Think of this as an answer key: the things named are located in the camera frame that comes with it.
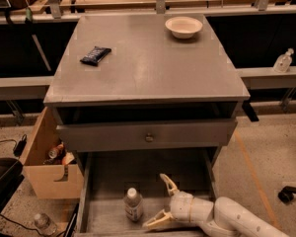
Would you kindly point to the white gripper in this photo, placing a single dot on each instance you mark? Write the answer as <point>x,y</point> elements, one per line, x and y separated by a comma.
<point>182,204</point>

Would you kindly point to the clear plastic water bottle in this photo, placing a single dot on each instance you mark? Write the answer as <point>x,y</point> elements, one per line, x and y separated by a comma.
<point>133,204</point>

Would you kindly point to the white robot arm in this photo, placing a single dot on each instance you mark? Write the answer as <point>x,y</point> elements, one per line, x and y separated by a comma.
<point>221,218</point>

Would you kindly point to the grey open middle drawer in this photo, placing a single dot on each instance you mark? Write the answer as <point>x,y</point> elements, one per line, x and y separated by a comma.
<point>108,176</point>

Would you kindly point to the grey top drawer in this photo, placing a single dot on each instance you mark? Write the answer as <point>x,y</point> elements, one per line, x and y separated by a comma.
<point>118,136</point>

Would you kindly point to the grey wooden drawer cabinet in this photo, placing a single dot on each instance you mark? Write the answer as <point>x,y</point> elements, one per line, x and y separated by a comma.
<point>149,75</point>

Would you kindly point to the bottle inside cardboard box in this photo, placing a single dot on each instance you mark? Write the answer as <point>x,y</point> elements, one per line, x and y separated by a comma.
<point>56,151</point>

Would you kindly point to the clear bottle on floor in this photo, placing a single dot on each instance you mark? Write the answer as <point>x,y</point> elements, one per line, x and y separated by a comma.
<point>44,224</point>

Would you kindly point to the cardboard box on floor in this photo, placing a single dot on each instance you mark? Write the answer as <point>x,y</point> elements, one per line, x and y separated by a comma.
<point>56,180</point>

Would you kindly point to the black chair base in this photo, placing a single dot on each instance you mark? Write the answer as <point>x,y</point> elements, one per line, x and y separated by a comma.
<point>287,194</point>

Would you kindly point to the black power adapter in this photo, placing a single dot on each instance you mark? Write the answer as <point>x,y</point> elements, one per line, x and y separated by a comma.
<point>18,150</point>

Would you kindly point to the dark snack bar packet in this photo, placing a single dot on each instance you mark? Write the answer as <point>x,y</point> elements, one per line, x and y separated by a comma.
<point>95,55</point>

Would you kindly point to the black equipment at left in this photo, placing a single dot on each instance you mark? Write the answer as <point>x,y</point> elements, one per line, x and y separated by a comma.
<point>10,178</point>

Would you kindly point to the white paper bowl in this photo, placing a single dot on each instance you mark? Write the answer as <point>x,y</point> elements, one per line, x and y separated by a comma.
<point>183,28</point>

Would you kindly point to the small glass bottle on rail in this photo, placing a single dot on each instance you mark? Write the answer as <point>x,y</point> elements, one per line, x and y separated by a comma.
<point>283,61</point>

